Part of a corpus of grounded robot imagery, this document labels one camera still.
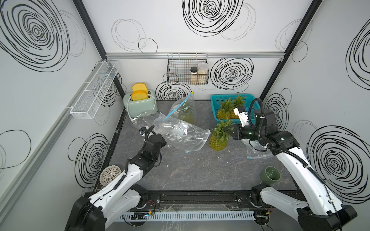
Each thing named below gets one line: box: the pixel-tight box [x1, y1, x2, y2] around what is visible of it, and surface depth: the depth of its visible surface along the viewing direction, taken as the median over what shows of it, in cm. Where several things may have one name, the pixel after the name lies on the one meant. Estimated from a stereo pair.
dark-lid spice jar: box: [190, 66, 198, 85], surface depth 87 cm
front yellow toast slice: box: [131, 90, 149, 102], surface depth 99 cm
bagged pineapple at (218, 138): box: [209, 116, 234, 152], surface depth 72 cm
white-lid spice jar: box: [197, 61, 209, 85], surface depth 86 cm
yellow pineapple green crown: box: [216, 97, 236, 120], surface depth 96 cm
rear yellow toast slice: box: [132, 82, 149, 92], surface depth 101 cm
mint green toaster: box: [122, 89, 159, 118], surface depth 102 cm
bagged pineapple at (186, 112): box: [177, 101, 195, 125], surface depth 89 cm
